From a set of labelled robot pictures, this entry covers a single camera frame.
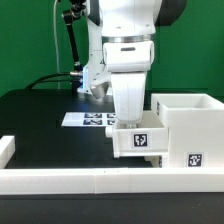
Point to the white drawer cabinet box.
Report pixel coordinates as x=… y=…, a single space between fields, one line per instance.
x=196 y=129

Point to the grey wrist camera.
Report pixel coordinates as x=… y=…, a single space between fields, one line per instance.
x=100 y=91

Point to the white fiducial marker sheet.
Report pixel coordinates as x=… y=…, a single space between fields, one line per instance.
x=84 y=119

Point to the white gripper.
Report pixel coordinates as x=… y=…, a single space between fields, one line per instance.
x=128 y=64

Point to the white drawer tray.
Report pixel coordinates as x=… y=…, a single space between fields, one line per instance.
x=157 y=161
x=149 y=138

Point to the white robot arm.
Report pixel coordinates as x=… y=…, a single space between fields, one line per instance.
x=122 y=21

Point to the white front drawer tray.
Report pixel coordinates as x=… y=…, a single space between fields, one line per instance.
x=157 y=161

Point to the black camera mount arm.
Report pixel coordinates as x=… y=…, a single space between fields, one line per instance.
x=69 y=16

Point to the white U-shaped fence wall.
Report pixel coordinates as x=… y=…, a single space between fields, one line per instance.
x=103 y=180

